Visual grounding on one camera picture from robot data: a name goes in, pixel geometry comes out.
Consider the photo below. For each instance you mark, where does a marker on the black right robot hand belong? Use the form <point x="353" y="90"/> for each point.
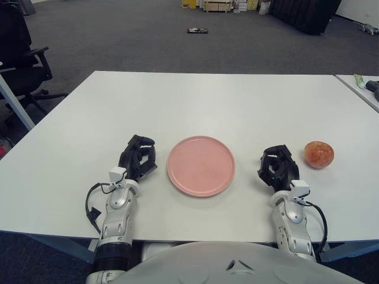
<point x="279" y="171"/>

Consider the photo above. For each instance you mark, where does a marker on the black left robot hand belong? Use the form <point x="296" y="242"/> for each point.
<point x="134" y="161"/>

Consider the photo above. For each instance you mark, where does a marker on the red yellow apple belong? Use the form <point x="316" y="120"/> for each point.
<point x="319" y="155"/>

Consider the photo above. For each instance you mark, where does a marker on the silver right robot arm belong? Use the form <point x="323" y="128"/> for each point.
<point x="291" y="227"/>

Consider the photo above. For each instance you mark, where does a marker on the pink round plate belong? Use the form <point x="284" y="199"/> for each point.
<point x="201" y="165"/>

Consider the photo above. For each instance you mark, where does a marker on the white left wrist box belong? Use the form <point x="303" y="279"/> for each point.
<point x="118" y="174"/>

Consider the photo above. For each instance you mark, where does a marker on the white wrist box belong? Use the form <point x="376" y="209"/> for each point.
<point x="300" y="187"/>
<point x="118" y="174"/>

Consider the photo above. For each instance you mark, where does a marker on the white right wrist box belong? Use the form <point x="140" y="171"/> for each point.
<point x="300" y="187"/>

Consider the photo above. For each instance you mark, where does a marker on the grey robot torso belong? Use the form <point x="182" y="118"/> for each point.
<point x="192" y="263"/>

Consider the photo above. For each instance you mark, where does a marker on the green white tube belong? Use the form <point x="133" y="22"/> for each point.
<point x="359" y="80"/>

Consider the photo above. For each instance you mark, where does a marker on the black handheld controller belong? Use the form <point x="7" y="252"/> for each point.
<point x="373" y="85"/>

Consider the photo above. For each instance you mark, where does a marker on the white desk leg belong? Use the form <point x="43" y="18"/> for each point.
<point x="16" y="100"/>

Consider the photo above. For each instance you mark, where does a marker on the flat black floor item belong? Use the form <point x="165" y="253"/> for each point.
<point x="197" y="30"/>

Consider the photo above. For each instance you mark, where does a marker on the black partition curtain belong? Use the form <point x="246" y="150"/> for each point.
<point x="305" y="14"/>

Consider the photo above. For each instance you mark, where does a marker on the white plastic bag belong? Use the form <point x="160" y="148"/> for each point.
<point x="265" y="8"/>

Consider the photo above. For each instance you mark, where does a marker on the yellow cardboard box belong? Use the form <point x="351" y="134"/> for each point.
<point x="188" y="3"/>

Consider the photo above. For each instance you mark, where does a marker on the black office chair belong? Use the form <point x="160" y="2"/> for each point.
<point x="14" y="44"/>

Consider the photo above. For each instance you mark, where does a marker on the grey robot dog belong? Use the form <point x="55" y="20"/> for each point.
<point x="368" y="29"/>

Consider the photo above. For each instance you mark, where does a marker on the wooden pallet crate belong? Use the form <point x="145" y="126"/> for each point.
<point x="217" y="6"/>

